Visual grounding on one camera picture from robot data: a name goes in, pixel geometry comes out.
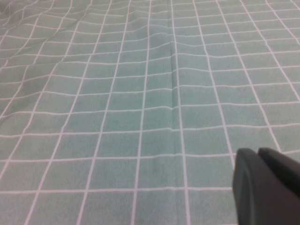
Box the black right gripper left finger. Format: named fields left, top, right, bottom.
left=232, top=148, right=300, bottom=225

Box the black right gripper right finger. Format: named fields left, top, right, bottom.
left=257, top=147, right=300, bottom=195

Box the green white-grid tablecloth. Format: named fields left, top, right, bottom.
left=0, top=0, right=300, bottom=225

